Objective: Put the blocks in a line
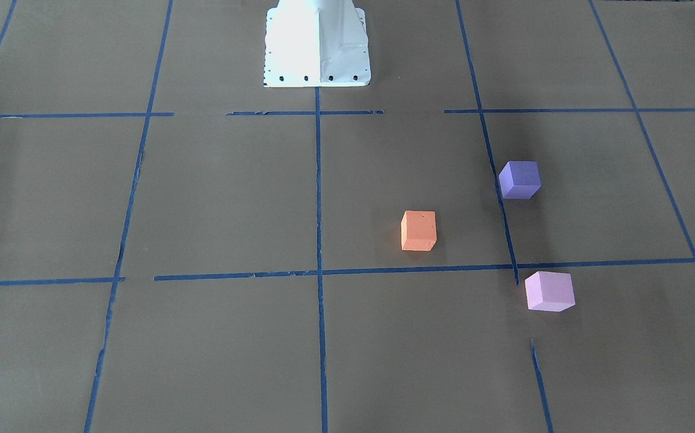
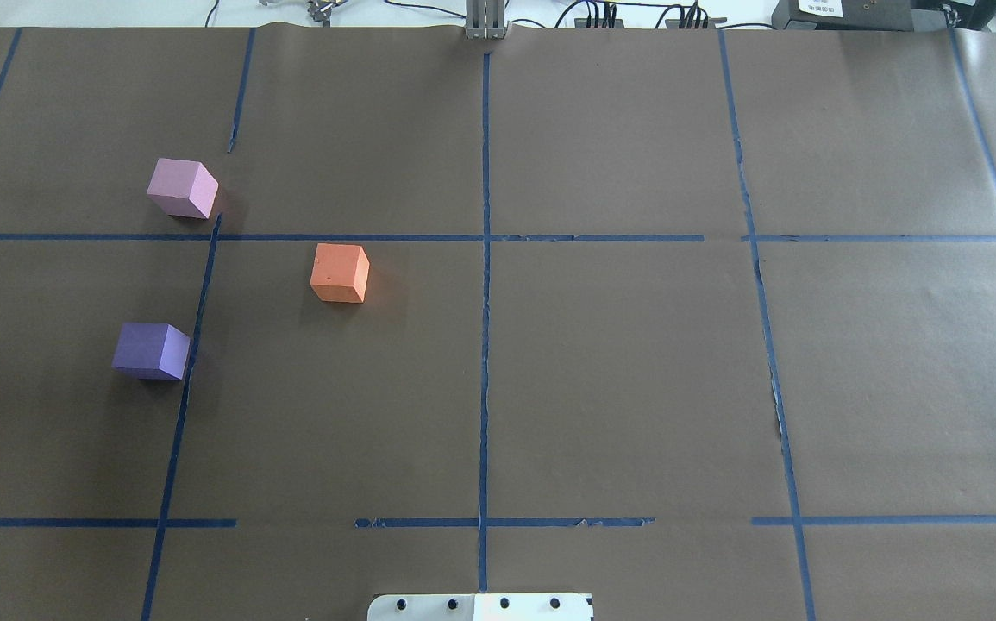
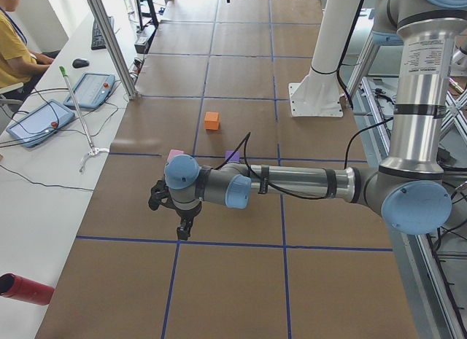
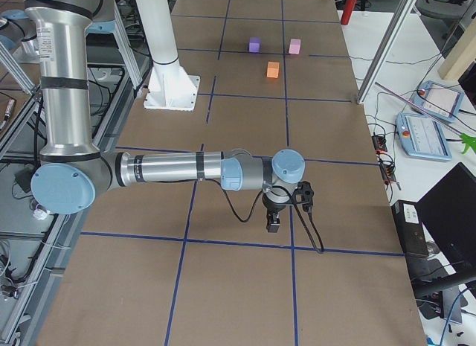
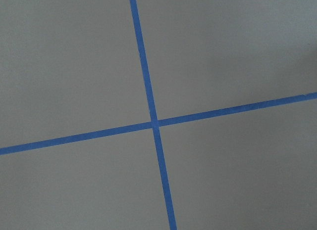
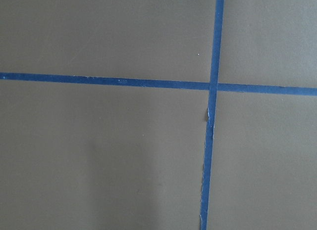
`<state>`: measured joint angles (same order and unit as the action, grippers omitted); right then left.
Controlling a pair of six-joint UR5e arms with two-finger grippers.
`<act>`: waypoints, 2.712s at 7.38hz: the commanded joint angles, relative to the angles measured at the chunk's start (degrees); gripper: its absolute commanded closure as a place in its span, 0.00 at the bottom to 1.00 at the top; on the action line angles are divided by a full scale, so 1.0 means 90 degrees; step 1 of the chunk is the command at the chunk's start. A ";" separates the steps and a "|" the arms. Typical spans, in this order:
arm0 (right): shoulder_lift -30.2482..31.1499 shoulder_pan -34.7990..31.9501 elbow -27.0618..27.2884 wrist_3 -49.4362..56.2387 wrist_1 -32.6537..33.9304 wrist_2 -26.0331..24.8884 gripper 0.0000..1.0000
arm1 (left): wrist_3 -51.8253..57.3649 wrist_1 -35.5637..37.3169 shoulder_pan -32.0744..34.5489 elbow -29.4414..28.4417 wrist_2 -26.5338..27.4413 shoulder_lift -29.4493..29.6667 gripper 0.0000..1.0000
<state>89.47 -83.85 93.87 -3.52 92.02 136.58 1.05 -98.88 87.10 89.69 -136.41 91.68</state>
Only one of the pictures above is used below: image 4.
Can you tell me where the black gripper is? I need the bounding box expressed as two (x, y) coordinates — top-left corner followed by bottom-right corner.
(263, 189), (293, 233)

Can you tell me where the orange foam block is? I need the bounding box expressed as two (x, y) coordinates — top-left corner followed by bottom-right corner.
(266, 61), (280, 79)

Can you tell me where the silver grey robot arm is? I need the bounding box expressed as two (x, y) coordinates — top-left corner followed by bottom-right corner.
(24, 0), (313, 232)

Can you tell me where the brown paper mat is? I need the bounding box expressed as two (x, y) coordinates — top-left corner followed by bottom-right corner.
(37, 0), (425, 345)

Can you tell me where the orange black connector strip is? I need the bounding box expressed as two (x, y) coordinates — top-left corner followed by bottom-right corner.
(371, 134), (396, 185)

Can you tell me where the black box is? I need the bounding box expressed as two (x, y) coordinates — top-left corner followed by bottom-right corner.
(391, 200), (428, 258)

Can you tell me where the lower teach pendant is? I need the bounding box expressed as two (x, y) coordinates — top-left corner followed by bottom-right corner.
(396, 112), (452, 161)

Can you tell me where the teach pendant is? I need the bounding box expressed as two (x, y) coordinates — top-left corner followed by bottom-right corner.
(396, 112), (452, 161)
(411, 80), (463, 123)

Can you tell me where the purple rod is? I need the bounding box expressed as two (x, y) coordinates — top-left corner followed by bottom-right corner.
(374, 82), (470, 135)

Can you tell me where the pink foam block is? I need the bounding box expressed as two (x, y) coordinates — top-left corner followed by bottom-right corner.
(289, 38), (301, 55)

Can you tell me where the purple foam block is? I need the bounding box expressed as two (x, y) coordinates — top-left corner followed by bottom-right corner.
(248, 37), (261, 53)

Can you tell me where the black laptop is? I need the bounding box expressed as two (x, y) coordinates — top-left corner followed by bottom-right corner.
(414, 162), (475, 298)

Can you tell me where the upper teach pendant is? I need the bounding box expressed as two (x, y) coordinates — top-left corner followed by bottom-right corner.
(411, 80), (463, 123)

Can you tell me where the green plastic clamp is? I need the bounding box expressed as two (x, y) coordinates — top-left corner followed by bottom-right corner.
(460, 133), (476, 154)

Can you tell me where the red cylinder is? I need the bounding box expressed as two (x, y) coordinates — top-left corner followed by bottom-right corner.
(340, 0), (357, 25)

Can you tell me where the wooden board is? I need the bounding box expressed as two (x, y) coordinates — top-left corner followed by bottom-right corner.
(438, 19), (476, 81)

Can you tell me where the grey office chair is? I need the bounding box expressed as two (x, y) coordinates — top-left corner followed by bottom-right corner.
(415, 0), (472, 39)

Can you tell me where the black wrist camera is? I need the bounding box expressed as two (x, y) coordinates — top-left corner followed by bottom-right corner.
(293, 181), (314, 215)

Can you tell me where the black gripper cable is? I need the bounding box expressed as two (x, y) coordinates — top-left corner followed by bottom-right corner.
(202, 176), (325, 254)

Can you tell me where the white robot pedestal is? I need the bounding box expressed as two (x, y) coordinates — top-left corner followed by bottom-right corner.
(136, 0), (200, 112)

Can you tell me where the blue ethernet cable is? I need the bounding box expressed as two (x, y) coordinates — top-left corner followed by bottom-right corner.
(426, 286), (470, 346)

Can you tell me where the aluminium frame post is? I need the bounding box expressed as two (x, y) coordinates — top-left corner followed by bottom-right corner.
(356, 0), (417, 104)

